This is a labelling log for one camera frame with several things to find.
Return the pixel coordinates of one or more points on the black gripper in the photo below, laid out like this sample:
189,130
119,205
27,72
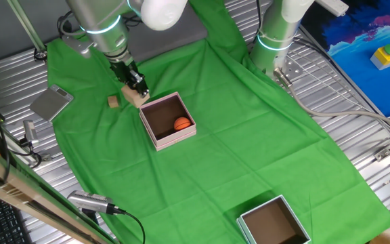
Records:
124,71

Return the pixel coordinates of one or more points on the large wooden block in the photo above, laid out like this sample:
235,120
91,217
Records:
132,98

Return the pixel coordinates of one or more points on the orange mini basketball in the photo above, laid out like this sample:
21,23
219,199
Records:
182,123

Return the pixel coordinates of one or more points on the pink gift box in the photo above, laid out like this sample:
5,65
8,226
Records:
166,135

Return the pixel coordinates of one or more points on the teal gift box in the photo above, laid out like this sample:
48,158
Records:
273,227

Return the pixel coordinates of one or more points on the yellow box green button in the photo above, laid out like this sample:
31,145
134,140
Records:
383,59

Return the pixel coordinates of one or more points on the small wooden cube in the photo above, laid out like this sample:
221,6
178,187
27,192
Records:
113,101

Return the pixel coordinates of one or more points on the grey cushion pad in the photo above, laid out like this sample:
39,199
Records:
174,40

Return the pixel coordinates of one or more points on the silver digital kitchen scale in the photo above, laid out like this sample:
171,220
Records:
49,103

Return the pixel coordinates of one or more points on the green cloth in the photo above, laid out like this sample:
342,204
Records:
215,152

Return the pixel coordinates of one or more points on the green aluminium strut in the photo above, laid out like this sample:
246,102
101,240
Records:
25,23

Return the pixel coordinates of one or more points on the white power strip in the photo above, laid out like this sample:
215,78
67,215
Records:
334,6

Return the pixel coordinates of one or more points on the blue painted mat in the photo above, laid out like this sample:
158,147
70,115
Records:
367,88

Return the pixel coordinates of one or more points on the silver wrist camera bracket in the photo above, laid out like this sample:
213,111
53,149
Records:
78,45

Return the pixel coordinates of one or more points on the silver camera with black mount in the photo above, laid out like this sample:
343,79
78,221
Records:
90,201

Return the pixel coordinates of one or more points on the brown desk edge rail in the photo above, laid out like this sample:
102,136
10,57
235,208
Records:
29,200

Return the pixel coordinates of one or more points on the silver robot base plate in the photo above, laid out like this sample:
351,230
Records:
295,71

